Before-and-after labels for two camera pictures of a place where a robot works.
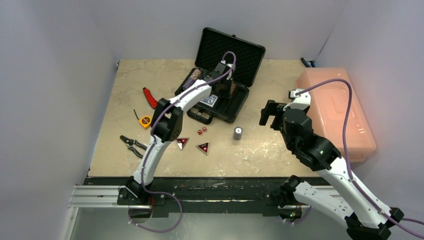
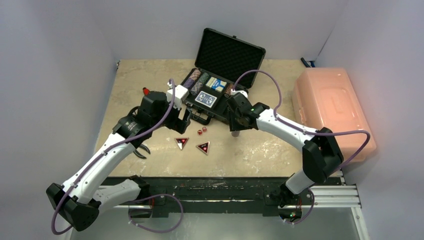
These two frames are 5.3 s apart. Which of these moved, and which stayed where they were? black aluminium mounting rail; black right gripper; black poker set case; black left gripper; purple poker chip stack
Moved: black right gripper; black left gripper
Stayed: black aluminium mounting rail; purple poker chip stack; black poker set case
